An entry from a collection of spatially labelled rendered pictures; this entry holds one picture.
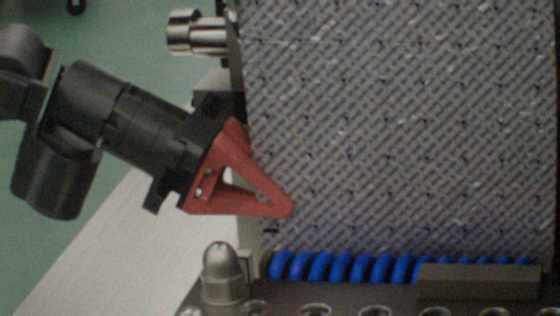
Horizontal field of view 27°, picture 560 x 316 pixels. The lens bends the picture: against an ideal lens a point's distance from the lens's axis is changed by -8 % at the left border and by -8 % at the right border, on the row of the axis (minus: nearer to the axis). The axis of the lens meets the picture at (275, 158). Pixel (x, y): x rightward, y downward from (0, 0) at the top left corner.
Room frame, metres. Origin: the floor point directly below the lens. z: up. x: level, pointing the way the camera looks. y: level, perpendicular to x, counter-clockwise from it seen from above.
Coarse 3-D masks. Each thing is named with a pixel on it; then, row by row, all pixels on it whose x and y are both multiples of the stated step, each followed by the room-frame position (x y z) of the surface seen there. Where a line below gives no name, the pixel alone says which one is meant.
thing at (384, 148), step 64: (256, 64) 0.84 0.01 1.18; (320, 64) 0.82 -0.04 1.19; (384, 64) 0.81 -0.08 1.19; (448, 64) 0.80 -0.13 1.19; (512, 64) 0.78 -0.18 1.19; (256, 128) 0.84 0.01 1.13; (320, 128) 0.83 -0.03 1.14; (384, 128) 0.81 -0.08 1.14; (448, 128) 0.80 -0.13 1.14; (512, 128) 0.78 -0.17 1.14; (256, 192) 0.84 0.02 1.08; (320, 192) 0.83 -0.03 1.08; (384, 192) 0.81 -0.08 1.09; (448, 192) 0.80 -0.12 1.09; (512, 192) 0.78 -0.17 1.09; (512, 256) 0.78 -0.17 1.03
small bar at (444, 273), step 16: (432, 272) 0.75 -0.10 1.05; (448, 272) 0.75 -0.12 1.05; (464, 272) 0.74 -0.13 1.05; (480, 272) 0.74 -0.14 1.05; (496, 272) 0.74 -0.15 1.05; (512, 272) 0.73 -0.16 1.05; (528, 272) 0.73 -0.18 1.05; (416, 288) 0.74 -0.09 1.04; (432, 288) 0.74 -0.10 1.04; (448, 288) 0.74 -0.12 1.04; (464, 288) 0.73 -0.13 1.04; (480, 288) 0.73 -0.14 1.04; (496, 288) 0.73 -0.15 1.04; (512, 288) 0.72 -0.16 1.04; (528, 288) 0.72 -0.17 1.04
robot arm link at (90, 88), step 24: (72, 72) 0.87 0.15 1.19; (96, 72) 0.87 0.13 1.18; (72, 96) 0.86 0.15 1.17; (96, 96) 0.86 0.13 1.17; (120, 96) 0.87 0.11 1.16; (48, 120) 0.87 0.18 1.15; (72, 120) 0.86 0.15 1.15; (96, 120) 0.85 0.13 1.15; (72, 144) 0.87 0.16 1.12; (96, 144) 0.86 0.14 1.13
